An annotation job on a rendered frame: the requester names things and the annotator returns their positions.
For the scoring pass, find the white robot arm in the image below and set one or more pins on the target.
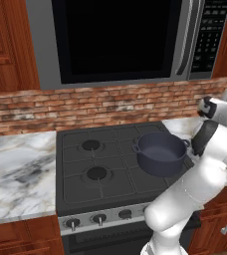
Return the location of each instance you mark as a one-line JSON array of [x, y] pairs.
[[198, 179]]

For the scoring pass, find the wooden drawer front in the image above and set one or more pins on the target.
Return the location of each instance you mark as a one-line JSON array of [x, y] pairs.
[[226, 194], [22, 229]]

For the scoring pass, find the black gas stove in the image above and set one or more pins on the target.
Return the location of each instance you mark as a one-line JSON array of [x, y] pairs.
[[112, 172]]

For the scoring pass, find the stainless steel microwave oven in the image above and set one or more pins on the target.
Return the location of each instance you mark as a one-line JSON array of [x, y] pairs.
[[118, 40]]

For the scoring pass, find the stove knob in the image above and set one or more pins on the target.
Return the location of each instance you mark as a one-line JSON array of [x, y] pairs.
[[99, 219], [72, 223], [125, 213]]

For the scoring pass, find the wooden base cupboard door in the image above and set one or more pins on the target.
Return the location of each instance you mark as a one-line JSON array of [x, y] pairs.
[[215, 232]]

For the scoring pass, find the dark blue pot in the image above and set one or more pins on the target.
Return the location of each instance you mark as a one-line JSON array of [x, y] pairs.
[[160, 154]]

